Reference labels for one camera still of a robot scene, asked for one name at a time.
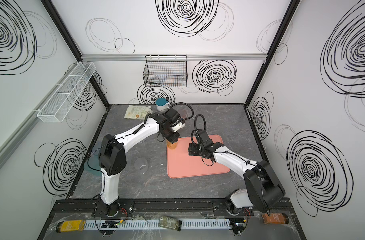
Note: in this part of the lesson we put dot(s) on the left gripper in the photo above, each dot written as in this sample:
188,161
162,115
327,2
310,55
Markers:
170,135

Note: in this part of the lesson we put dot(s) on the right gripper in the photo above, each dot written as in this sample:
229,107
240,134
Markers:
194,148

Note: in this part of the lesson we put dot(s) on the amber glass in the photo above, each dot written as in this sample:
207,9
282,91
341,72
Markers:
171,146

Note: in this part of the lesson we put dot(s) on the pink tray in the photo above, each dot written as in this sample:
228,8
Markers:
181,165

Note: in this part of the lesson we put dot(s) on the teal glass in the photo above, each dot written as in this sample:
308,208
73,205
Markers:
92,166

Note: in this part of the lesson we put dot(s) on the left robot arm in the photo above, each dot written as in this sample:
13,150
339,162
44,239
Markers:
112,154

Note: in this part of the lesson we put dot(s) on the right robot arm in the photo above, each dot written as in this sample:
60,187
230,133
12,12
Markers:
262,189

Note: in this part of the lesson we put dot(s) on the white cup teal lid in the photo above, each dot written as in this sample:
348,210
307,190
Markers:
162,105

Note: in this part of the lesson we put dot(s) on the organic sugar pouch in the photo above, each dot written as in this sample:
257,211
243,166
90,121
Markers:
137,112

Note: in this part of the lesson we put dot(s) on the short clear glass front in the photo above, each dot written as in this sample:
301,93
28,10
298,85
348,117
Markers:
141,165

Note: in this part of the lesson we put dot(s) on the clear green bottle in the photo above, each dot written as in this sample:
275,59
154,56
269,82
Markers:
170,223

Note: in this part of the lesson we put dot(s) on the orange liquid bottle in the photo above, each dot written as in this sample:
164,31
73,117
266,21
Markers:
275,218

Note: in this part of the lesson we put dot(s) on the yellow liquid bottle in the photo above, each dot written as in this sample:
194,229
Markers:
70,226

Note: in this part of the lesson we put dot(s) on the black wire basket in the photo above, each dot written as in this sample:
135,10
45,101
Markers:
166,70

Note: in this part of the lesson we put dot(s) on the white cable duct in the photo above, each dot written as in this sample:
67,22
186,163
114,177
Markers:
187,224

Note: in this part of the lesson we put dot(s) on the white wire shelf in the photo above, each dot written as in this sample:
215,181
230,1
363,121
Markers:
73,92

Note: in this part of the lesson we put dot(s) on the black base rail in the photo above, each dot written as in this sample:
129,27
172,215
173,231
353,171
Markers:
218,207

